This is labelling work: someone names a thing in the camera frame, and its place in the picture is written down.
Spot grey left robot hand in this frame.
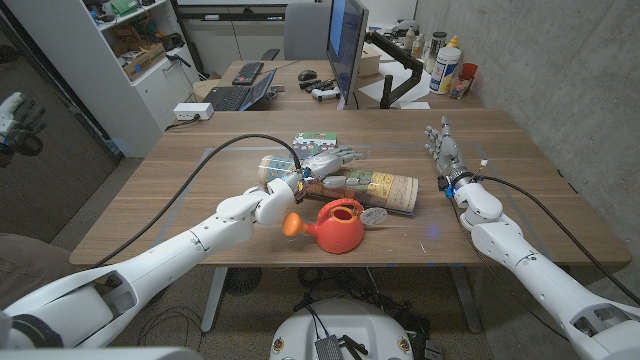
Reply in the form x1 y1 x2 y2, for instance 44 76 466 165
294 144 369 201

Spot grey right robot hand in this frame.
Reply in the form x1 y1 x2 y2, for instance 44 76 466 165
423 115 475 194

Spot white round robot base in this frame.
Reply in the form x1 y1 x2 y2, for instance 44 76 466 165
269 298 415 360

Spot flat green printed package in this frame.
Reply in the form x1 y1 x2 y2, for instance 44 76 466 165
291 131 339 160

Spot orange toy watering can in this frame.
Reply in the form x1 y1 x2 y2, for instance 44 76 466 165
281 198 366 255

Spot clear drinking glass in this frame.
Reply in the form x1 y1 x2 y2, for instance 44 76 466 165
449 74 474 100

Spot round grey tag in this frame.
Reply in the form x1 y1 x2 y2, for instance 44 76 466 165
359 207 389 226

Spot white game controller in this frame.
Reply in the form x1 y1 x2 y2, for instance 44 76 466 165
311 86 342 103

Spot wooden office desk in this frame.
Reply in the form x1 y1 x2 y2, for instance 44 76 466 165
215 59 485 111

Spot black remote control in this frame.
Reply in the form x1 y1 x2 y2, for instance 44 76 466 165
298 78 337 94

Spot white wipes canister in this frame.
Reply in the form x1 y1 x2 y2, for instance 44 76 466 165
428 46 462 96

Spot white paper sheets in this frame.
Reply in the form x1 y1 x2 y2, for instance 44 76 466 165
357 60 434 107

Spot dark lidded jar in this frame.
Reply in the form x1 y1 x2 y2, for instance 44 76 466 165
424 31 448 74

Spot beige box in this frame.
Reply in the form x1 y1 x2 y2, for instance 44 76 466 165
358 42 383 78

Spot open black laptop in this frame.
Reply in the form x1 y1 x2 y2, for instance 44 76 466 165
202 68 278 112

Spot black keyboard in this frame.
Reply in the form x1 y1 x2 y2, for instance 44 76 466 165
231 61 265 87

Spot black computer monitor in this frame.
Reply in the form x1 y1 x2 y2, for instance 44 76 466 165
325 0 370 106

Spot grey office chair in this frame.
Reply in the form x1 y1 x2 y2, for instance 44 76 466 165
259 2 334 62

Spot black round fan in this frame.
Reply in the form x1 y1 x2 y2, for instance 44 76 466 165
223 267 264 297

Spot white power strip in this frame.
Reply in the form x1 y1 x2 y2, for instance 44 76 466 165
172 102 215 122

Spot grey table leg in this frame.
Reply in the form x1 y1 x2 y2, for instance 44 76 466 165
448 265 482 334
200 267 229 334

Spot grey finned module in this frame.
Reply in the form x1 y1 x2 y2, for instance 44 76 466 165
314 335 344 360

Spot open cardboard box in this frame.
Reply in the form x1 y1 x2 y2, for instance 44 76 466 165
113 42 167 81

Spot white shelf cabinet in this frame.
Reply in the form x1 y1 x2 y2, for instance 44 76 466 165
2 0 201 159

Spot person leg brown trousers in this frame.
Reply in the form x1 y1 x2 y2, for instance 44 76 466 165
0 233 76 306

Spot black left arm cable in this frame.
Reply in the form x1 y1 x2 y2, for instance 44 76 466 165
94 133 304 269

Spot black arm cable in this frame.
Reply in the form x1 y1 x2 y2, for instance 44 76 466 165
94 133 304 269
472 173 640 306

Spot black floor cable bundle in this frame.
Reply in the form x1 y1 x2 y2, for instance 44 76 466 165
294 267 431 351

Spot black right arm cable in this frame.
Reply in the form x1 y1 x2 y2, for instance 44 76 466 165
472 173 640 306

